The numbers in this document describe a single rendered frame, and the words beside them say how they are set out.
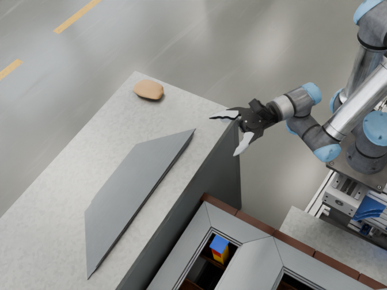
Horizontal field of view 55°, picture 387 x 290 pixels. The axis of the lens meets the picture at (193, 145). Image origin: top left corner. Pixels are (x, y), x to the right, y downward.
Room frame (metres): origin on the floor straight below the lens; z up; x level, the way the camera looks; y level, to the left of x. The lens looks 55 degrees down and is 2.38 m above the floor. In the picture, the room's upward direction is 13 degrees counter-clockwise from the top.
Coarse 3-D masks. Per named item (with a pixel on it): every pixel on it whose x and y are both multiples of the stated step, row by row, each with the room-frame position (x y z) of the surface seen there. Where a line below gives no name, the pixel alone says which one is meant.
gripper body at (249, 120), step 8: (272, 104) 0.71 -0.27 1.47; (248, 112) 0.70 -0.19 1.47; (272, 112) 0.69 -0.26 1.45; (240, 120) 0.68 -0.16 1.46; (248, 120) 0.67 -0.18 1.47; (256, 120) 0.67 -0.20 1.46; (264, 120) 0.67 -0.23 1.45; (272, 120) 0.69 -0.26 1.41; (280, 120) 0.67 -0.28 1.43; (240, 128) 0.69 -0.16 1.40; (248, 128) 0.65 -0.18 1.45; (256, 128) 0.64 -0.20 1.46; (264, 128) 0.68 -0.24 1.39
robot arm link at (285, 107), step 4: (280, 96) 0.74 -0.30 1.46; (284, 96) 0.73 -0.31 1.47; (272, 100) 0.73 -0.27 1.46; (276, 100) 0.72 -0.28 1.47; (280, 100) 0.71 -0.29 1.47; (284, 100) 0.71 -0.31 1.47; (288, 100) 0.71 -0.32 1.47; (276, 104) 0.71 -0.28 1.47; (280, 104) 0.70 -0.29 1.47; (284, 104) 0.70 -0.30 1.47; (288, 104) 0.70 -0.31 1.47; (280, 108) 0.69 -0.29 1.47; (284, 108) 0.69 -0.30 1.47; (288, 108) 0.69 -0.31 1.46; (292, 108) 0.69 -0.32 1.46; (280, 112) 0.68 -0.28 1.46; (284, 112) 0.68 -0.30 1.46; (288, 112) 0.68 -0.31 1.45; (292, 112) 0.68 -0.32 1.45; (284, 116) 0.67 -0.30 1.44; (288, 116) 0.67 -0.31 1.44
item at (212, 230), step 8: (208, 232) 0.59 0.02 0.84; (216, 232) 0.59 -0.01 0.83; (232, 240) 0.54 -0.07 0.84; (200, 248) 0.53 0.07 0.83; (192, 256) 0.50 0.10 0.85; (192, 264) 0.48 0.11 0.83; (184, 272) 0.45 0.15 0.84; (224, 272) 0.42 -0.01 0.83; (280, 272) 0.37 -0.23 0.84; (288, 272) 0.36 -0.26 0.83; (304, 280) 0.32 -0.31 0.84; (176, 288) 0.40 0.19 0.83; (216, 288) 0.36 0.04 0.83; (272, 288) 0.31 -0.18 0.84; (312, 288) 0.29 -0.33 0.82; (320, 288) 0.28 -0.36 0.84
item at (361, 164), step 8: (352, 144) 0.71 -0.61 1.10; (352, 152) 0.69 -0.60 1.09; (360, 152) 0.66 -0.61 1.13; (352, 160) 0.66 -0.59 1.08; (360, 160) 0.64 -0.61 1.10; (368, 160) 0.63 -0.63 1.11; (376, 160) 0.62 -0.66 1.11; (384, 160) 0.62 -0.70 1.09; (352, 168) 0.64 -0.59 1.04; (360, 168) 0.63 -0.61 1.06; (368, 168) 0.61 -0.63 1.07; (376, 168) 0.61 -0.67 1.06
